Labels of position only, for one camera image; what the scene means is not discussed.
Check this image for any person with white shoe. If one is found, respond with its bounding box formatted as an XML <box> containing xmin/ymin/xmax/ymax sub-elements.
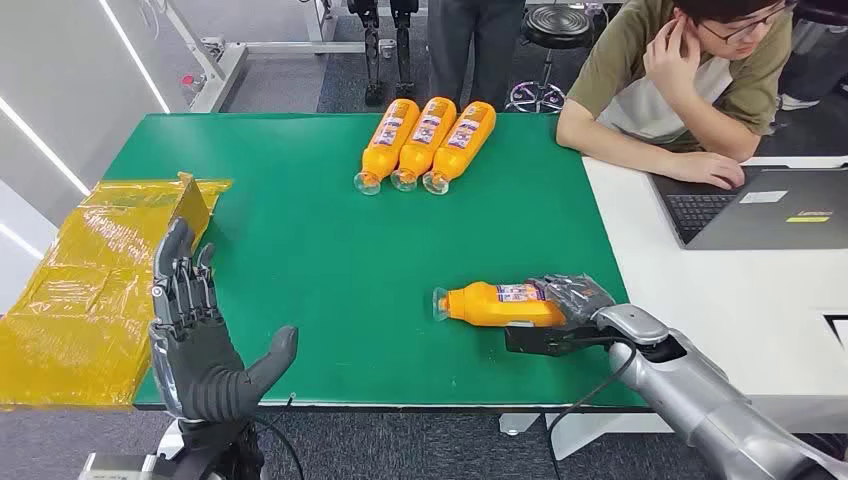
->
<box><xmin>778</xmin><ymin>0</ymin><xmax>848</xmax><ymax>113</ymax></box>

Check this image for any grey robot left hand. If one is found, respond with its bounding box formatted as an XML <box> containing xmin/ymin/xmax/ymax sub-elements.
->
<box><xmin>148</xmin><ymin>217</ymin><xmax>299</xmax><ymax>425</ymax></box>

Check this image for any person's hand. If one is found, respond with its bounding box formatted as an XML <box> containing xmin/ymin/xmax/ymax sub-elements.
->
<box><xmin>642</xmin><ymin>13</ymin><xmax>704</xmax><ymax>101</ymax></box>
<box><xmin>669</xmin><ymin>150</ymin><xmax>747</xmax><ymax>191</ymax></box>

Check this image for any yellow taped cardboard box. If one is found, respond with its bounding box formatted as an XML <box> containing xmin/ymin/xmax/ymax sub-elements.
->
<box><xmin>0</xmin><ymin>172</ymin><xmax>233</xmax><ymax>409</ymax></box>

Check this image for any seated person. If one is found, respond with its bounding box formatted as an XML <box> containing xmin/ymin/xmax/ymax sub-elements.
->
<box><xmin>555</xmin><ymin>0</ymin><xmax>800</xmax><ymax>190</ymax></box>

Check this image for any standing person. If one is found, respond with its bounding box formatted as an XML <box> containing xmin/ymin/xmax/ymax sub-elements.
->
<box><xmin>427</xmin><ymin>0</ymin><xmax>527</xmax><ymax>111</ymax></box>

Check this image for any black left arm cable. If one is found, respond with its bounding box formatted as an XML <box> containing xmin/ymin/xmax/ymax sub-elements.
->
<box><xmin>251</xmin><ymin>394</ymin><xmax>306</xmax><ymax>480</ymax></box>

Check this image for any orange plastic bottle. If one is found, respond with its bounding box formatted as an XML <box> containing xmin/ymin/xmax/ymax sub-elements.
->
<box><xmin>422</xmin><ymin>100</ymin><xmax>497</xmax><ymax>196</ymax></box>
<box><xmin>390</xmin><ymin>96</ymin><xmax>458</xmax><ymax>193</ymax></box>
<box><xmin>354</xmin><ymin>97</ymin><xmax>421</xmax><ymax>197</ymax></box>

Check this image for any black round stool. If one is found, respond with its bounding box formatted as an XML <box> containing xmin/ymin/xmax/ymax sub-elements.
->
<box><xmin>506</xmin><ymin>3</ymin><xmax>594</xmax><ymax>114</ymax></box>

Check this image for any orange bottle with blue label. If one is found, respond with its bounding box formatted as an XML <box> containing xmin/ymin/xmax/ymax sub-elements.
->
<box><xmin>432</xmin><ymin>281</ymin><xmax>568</xmax><ymax>329</ymax></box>

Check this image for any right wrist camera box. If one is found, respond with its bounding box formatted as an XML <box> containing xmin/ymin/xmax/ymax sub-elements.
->
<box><xmin>504</xmin><ymin>322</ymin><xmax>601</xmax><ymax>358</ymax></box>

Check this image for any grey laptop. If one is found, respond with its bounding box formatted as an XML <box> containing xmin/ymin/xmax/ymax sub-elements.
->
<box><xmin>647</xmin><ymin>165</ymin><xmax>848</xmax><ymax>252</ymax></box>

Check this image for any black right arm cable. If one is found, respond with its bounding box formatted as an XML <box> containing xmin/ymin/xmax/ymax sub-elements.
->
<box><xmin>546</xmin><ymin>337</ymin><xmax>639</xmax><ymax>480</ymax></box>

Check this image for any person's left hand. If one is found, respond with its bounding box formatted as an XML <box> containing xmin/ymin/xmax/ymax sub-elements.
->
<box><xmin>642</xmin><ymin>13</ymin><xmax>704</xmax><ymax>101</ymax></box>

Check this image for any white metal frame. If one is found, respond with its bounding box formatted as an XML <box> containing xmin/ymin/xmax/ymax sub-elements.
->
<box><xmin>158</xmin><ymin>0</ymin><xmax>399</xmax><ymax>114</ymax></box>

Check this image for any black robot leg stand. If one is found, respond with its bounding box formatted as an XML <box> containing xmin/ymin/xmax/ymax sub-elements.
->
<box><xmin>389</xmin><ymin>0</ymin><xmax>420</xmax><ymax>97</ymax></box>
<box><xmin>347</xmin><ymin>0</ymin><xmax>387</xmax><ymax>107</ymax></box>

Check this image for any white table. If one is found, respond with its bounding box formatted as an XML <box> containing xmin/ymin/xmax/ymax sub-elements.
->
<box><xmin>500</xmin><ymin>155</ymin><xmax>848</xmax><ymax>462</ymax></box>

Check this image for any green table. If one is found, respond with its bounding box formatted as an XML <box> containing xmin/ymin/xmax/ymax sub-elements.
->
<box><xmin>102</xmin><ymin>112</ymin><xmax>647</xmax><ymax>439</ymax></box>

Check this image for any person's right hand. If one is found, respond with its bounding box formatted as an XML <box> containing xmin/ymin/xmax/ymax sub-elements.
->
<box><xmin>669</xmin><ymin>150</ymin><xmax>747</xmax><ymax>191</ymax></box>

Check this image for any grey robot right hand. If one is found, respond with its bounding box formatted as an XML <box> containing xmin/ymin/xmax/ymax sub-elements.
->
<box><xmin>526</xmin><ymin>273</ymin><xmax>617</xmax><ymax>326</ymax></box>

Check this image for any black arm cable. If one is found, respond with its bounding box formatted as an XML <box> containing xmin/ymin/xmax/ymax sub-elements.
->
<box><xmin>251</xmin><ymin>394</ymin><xmax>306</xmax><ymax>480</ymax></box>
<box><xmin>546</xmin><ymin>337</ymin><xmax>639</xmax><ymax>480</ymax></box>

